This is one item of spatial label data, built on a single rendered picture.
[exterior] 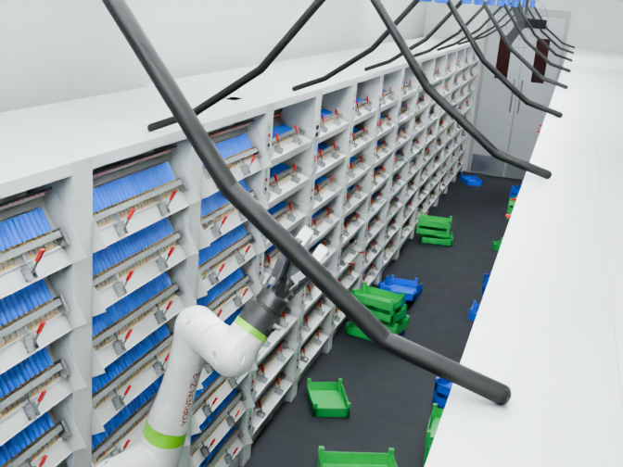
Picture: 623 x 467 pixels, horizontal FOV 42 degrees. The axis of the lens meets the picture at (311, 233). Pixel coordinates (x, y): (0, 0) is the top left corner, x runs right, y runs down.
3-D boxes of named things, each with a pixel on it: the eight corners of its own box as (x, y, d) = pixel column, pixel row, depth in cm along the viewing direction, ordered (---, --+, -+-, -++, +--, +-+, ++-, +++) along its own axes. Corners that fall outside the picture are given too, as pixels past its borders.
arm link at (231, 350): (244, 390, 202) (225, 381, 192) (209, 362, 208) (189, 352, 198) (277, 344, 203) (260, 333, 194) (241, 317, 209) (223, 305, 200)
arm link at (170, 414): (197, 426, 220) (167, 441, 211) (170, 402, 226) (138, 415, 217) (233, 316, 206) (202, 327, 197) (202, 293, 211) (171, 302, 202)
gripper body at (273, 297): (284, 320, 204) (305, 289, 205) (272, 311, 196) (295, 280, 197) (261, 304, 207) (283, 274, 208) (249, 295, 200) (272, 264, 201)
